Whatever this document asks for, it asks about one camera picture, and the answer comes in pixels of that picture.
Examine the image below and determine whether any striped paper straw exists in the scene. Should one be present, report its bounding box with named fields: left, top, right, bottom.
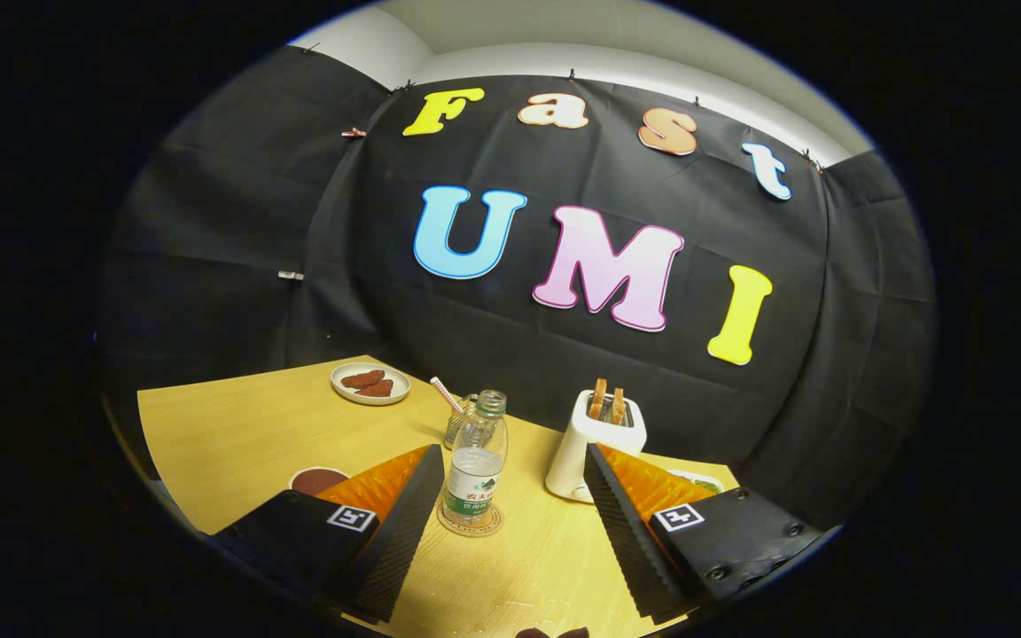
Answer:
left=429, top=377, right=467, bottom=416

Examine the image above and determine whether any clear plastic bottle green label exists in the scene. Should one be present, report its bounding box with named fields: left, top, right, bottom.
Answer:
left=442, top=389, right=510, bottom=529

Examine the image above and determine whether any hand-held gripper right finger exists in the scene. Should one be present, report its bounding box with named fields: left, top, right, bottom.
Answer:
left=583, top=441, right=830, bottom=626

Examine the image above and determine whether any round wooden coaster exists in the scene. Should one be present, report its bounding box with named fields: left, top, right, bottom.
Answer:
left=436, top=502, right=505, bottom=539

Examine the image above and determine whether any ribbed glass jar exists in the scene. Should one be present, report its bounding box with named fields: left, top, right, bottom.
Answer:
left=444, top=394, right=481, bottom=450

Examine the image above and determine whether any white toaster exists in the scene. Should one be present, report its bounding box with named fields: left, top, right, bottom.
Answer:
left=545, top=389, right=648, bottom=504

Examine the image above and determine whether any small printed dish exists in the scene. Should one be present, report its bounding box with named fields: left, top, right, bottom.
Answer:
left=666, top=468, right=726, bottom=495

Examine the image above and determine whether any black backdrop cloth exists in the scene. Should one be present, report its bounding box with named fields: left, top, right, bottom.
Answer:
left=98, top=44, right=937, bottom=533

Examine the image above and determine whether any small white plate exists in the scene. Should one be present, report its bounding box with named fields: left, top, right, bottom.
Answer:
left=331, top=362, right=411, bottom=407

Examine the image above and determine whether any cream cup with wooden handle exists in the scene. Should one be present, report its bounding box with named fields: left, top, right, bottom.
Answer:
left=289, top=466, right=352, bottom=497

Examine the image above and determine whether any wooden table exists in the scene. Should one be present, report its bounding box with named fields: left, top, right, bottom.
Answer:
left=136, top=354, right=742, bottom=638

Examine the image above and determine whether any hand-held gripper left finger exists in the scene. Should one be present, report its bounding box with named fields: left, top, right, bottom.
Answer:
left=209, top=443, right=447, bottom=626

